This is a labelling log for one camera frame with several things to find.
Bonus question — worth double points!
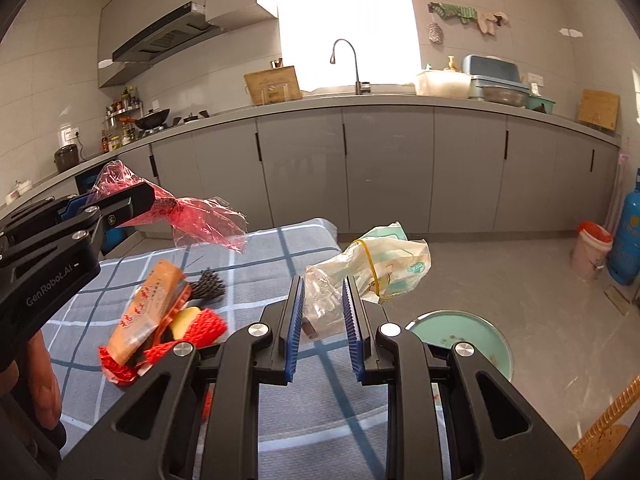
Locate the blue gas cylinder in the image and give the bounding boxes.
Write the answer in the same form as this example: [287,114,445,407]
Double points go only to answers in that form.
[607,167,640,286]

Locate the grey base cabinets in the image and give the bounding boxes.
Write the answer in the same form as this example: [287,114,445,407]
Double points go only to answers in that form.
[0,92,623,241]

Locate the pink bucket with red lid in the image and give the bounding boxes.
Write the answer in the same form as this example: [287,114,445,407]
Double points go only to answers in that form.
[571,221,614,280]

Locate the bright window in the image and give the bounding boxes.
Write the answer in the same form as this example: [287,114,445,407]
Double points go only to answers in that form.
[275,0,421,92]

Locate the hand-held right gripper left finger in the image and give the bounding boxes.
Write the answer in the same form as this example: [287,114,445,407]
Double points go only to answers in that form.
[57,276,306,480]

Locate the blue dish rack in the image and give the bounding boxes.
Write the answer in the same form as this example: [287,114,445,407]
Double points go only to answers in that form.
[461,54,531,101]

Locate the red foam net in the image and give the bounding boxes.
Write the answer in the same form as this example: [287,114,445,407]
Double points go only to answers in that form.
[97,307,228,386]

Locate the metal basin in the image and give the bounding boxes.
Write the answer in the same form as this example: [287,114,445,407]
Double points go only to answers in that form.
[479,85,531,107]

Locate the clear plastic bag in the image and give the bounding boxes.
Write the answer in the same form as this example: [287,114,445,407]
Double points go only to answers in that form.
[305,221,432,333]

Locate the yellow sponge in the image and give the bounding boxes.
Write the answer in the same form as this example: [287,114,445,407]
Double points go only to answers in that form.
[170,307,201,341]

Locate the black range hood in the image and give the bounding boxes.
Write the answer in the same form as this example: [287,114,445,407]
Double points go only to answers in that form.
[111,1,236,64]

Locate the black wok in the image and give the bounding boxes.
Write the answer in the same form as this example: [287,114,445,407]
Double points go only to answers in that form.
[118,107,171,133]

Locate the orange snack packet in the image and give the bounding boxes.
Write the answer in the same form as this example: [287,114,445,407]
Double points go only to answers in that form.
[107,260,188,366]

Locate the metal faucet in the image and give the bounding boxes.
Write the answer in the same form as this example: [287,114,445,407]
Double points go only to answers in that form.
[331,38,371,96]

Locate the square wooden board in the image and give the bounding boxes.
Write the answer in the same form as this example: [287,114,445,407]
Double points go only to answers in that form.
[577,89,621,131]

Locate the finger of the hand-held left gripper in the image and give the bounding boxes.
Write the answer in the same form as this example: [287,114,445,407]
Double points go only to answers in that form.
[0,196,102,244]
[0,182,156,272]

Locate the white plastic container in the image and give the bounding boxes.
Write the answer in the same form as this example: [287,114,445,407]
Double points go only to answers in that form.
[415,69,473,98]

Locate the small white pot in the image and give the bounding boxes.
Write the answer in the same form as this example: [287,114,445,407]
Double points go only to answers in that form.
[5,179,33,205]

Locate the gas stove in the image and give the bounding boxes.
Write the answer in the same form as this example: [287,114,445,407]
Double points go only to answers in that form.
[140,110,211,136]

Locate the black foam net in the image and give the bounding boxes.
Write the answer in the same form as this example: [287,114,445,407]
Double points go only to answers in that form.
[185,267,226,303]

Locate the wicker chair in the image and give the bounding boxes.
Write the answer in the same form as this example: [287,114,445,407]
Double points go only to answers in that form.
[570,375,640,480]

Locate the blue plaid tablecloth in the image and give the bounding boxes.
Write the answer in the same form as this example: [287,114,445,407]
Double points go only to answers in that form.
[40,217,401,480]

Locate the teal round bin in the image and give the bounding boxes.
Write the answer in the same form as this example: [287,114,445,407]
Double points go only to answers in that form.
[407,310,514,396]

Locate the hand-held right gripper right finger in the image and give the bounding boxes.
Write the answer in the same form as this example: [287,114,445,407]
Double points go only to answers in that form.
[341,276,586,480]

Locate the red plastic wrapper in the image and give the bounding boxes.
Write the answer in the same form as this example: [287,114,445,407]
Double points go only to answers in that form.
[92,160,248,253]

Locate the person's left hand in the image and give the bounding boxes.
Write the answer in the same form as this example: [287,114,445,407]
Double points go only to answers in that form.
[0,332,64,429]

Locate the green striped towel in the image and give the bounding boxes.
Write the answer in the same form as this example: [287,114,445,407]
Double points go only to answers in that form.
[429,2,478,25]

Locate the light wooden cutting board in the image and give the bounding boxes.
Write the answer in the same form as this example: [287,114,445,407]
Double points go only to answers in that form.
[243,66,303,107]

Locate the beige gloves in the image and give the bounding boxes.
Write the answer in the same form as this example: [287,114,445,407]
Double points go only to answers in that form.
[475,10,512,36]

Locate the rack of seasoning bottles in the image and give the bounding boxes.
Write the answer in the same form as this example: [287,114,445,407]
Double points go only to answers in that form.
[100,87,143,153]

